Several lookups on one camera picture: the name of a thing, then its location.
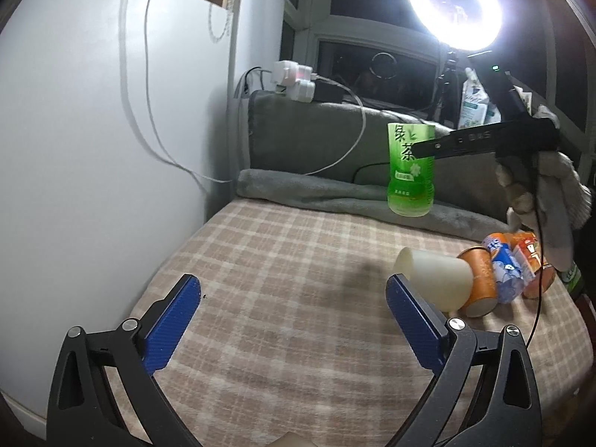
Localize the green tea bottle cup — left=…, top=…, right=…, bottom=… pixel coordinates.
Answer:
left=387, top=122, right=434, bottom=218

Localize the orange patterned paper cup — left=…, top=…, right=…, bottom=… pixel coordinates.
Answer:
left=457, top=246, right=498, bottom=318

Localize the orange red juice cup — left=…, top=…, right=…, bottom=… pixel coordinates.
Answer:
left=510, top=232, right=556, bottom=299

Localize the white paper cup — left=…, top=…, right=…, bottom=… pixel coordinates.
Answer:
left=393, top=247, right=473, bottom=312

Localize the white gloved right hand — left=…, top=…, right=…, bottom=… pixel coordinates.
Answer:
left=494, top=104, right=593, bottom=267

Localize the white refill pouch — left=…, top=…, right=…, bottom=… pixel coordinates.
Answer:
left=484, top=101, right=501, bottom=125
left=457, top=68, right=489, bottom=129

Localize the black tripod stand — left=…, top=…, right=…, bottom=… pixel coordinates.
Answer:
left=428, top=48, right=461, bottom=125

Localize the grey rolled blanket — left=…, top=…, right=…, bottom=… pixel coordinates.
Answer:
left=237, top=168, right=508, bottom=241

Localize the white power strip with plugs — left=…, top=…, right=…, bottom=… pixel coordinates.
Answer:
left=271, top=60, right=345, bottom=103

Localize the plaid beige bed cover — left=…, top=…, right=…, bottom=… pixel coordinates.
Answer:
left=104, top=197, right=595, bottom=447

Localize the bright ring light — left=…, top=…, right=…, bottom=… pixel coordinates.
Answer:
left=409, top=0, right=504, bottom=53

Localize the white window frame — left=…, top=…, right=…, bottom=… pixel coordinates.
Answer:
left=280, top=0, right=595, bottom=132

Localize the white bead chain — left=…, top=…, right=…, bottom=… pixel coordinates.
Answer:
left=207, top=0, right=245, bottom=44

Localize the white cable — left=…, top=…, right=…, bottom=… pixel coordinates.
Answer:
left=142, top=0, right=368, bottom=184

